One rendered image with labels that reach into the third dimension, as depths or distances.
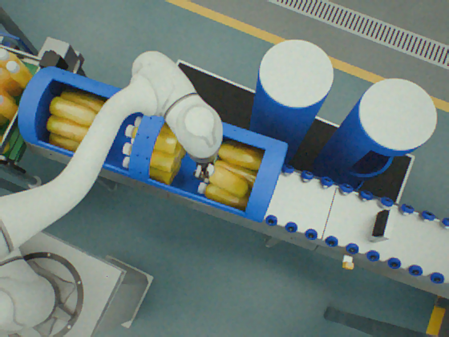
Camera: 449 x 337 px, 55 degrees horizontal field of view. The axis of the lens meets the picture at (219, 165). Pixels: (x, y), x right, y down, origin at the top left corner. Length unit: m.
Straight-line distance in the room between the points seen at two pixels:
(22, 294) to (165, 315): 1.33
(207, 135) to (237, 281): 1.67
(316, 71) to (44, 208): 1.18
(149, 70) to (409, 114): 1.03
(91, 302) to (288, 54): 1.13
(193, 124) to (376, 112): 0.91
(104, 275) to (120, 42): 1.87
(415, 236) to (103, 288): 1.11
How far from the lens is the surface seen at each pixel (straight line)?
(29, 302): 1.35
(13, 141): 1.91
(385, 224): 1.55
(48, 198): 0.84
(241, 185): 1.42
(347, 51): 3.01
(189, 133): 0.94
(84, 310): 1.53
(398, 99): 1.74
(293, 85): 1.67
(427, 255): 1.76
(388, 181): 2.60
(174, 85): 1.02
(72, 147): 1.62
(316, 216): 1.65
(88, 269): 1.51
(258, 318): 2.54
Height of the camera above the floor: 2.52
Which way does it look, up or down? 75 degrees down
